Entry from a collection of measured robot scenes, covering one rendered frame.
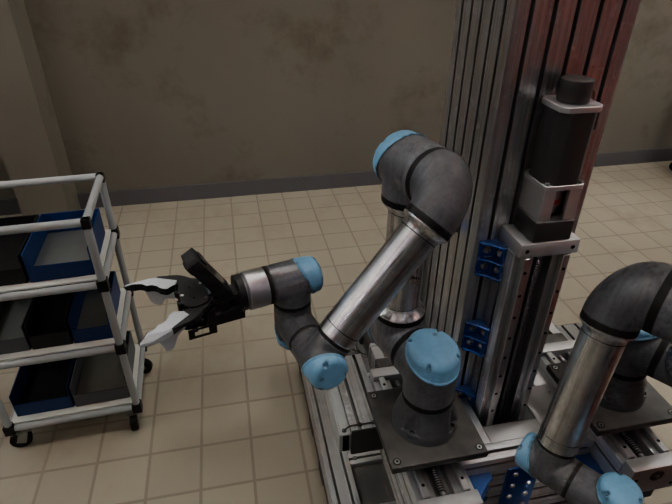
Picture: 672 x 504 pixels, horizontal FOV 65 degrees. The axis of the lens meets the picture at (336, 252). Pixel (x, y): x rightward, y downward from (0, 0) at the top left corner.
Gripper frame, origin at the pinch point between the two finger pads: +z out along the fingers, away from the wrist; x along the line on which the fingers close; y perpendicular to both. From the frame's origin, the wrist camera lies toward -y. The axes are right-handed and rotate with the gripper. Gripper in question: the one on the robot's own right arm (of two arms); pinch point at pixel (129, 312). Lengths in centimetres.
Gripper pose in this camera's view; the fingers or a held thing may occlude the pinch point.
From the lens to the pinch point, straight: 96.8
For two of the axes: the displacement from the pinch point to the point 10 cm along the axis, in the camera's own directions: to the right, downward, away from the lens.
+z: -9.0, 2.3, -3.8
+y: -0.7, 7.8, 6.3
